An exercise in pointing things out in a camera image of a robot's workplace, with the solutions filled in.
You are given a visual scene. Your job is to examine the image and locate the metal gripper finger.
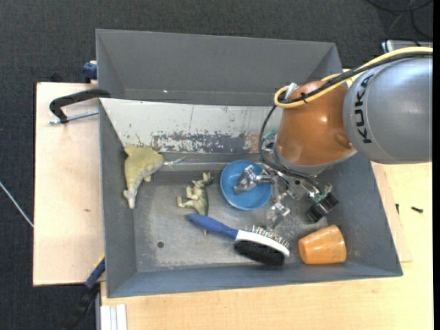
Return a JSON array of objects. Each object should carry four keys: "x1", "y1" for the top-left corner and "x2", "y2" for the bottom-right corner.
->
[
  {"x1": 266, "y1": 190, "x2": 293, "y2": 228},
  {"x1": 233, "y1": 165, "x2": 275, "y2": 195}
]

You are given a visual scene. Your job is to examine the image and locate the blue bowl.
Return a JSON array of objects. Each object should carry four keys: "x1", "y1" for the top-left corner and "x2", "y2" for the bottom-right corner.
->
[{"x1": 219, "y1": 159, "x2": 275, "y2": 211}]

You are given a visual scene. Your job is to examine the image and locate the blue and white brush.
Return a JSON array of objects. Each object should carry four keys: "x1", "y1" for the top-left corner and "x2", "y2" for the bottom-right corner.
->
[{"x1": 186, "y1": 212, "x2": 292, "y2": 267}]

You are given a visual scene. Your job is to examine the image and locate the small green toy dinosaur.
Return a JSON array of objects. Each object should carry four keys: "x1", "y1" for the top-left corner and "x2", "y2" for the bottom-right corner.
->
[{"x1": 176, "y1": 171, "x2": 215, "y2": 237}]

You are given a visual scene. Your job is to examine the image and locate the orange cup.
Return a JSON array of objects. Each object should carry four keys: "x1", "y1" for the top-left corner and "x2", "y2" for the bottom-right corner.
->
[{"x1": 297, "y1": 223, "x2": 348, "y2": 265}]

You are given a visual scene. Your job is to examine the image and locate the grey metal bin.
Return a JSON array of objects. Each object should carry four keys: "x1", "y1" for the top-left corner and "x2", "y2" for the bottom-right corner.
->
[{"x1": 95, "y1": 28, "x2": 404, "y2": 299}]

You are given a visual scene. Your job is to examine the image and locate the yellow-green soft toy dinosaur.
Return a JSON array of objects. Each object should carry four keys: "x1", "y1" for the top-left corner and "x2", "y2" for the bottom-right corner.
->
[{"x1": 122, "y1": 144, "x2": 166, "y2": 210}]

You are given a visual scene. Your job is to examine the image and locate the pale wood board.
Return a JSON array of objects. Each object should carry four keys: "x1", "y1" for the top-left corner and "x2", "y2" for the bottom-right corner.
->
[{"x1": 32, "y1": 81, "x2": 106, "y2": 287}]

